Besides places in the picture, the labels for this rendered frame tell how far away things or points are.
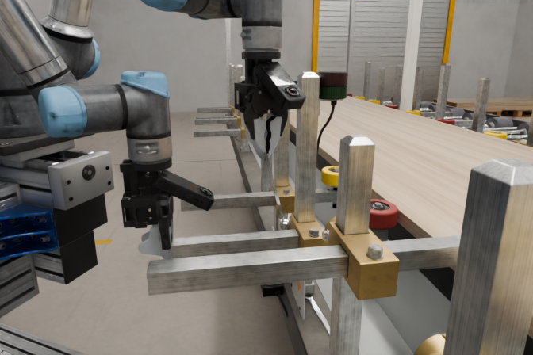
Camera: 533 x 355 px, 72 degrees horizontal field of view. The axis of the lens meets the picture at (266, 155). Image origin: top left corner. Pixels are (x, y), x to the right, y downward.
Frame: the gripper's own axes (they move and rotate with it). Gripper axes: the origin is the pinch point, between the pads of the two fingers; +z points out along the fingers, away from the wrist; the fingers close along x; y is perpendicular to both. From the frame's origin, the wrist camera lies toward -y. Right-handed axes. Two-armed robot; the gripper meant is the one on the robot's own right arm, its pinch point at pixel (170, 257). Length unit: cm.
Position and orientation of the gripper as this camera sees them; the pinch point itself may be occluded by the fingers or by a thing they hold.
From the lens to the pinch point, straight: 76.4
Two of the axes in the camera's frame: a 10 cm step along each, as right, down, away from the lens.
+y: -9.9, 0.4, -1.5
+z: 0.0, 9.7, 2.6
